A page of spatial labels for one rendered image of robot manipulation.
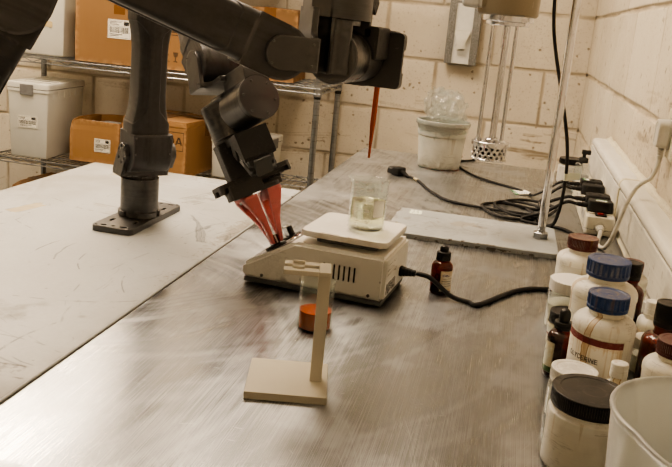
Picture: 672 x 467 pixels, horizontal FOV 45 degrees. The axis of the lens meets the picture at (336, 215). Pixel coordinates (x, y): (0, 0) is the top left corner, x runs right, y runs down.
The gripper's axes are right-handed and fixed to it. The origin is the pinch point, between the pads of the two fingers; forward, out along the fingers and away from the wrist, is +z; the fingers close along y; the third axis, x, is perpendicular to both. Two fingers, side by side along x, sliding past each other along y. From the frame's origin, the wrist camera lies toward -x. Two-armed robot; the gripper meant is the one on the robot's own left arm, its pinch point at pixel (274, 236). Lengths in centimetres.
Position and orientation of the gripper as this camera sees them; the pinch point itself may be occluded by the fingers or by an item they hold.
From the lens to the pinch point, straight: 111.4
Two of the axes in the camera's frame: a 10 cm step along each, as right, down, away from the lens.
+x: -2.9, 0.5, 9.6
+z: 3.8, 9.2, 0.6
